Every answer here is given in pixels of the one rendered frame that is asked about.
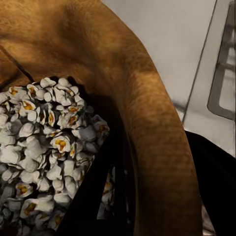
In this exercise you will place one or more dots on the popcorn bag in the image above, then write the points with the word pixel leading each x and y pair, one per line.
pixel 85 42

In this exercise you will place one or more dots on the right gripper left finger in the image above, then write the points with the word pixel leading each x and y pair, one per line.
pixel 81 215

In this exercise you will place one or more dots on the burner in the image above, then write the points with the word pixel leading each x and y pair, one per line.
pixel 211 108

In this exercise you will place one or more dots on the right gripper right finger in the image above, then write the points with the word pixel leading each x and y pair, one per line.
pixel 216 175

